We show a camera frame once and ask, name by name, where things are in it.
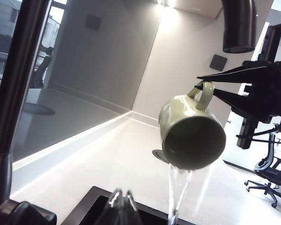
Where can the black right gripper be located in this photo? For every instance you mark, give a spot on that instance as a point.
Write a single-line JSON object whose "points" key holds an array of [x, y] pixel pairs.
{"points": [[269, 100]]}

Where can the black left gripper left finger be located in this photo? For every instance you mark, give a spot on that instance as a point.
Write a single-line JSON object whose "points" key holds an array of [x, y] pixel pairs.
{"points": [[114, 211]]}

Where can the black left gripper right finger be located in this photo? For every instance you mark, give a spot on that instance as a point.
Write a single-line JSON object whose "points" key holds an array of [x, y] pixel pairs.
{"points": [[132, 211]]}

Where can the pale green ceramic mug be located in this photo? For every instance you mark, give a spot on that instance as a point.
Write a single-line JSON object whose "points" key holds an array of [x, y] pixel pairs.
{"points": [[178, 112]]}

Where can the black sink basin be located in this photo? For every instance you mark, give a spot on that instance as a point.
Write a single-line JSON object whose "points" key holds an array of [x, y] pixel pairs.
{"points": [[91, 211]]}

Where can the clear water stream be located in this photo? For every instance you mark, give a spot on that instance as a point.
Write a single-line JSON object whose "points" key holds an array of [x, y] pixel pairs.
{"points": [[173, 211]]}

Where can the steel gooseneck faucet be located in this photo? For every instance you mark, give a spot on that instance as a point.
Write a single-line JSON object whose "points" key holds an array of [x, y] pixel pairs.
{"points": [[21, 70]]}

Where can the round dark countertop cap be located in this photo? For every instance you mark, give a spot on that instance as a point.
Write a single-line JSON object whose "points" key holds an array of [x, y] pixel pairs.
{"points": [[158, 154]]}

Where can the black office chair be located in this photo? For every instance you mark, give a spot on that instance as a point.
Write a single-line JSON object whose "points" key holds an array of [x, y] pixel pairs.
{"points": [[269, 170]]}

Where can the dark glass backsplash panel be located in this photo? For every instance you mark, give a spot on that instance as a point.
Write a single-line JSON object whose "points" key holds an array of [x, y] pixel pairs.
{"points": [[84, 70]]}

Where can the dark square wall plate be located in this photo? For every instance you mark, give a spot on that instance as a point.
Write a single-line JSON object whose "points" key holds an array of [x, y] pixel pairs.
{"points": [[219, 62]]}

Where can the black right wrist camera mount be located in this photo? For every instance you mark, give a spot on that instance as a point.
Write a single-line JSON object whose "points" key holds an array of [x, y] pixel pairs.
{"points": [[246, 136]]}

